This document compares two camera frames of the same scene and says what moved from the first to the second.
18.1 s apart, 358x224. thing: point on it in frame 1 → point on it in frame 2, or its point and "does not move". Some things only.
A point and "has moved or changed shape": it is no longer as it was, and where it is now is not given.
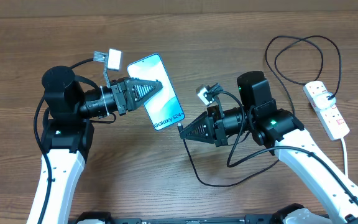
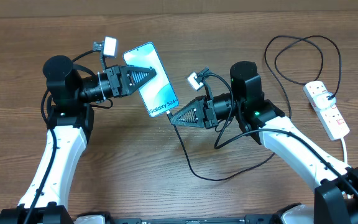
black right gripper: (209, 136) → (205, 115)
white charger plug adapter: (321, 101) does not move
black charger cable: (296, 38) has moved or changed shape
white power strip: (329, 118) does not move
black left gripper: (130, 102) → (114, 73)
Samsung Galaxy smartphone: (163, 107) has moved or changed shape
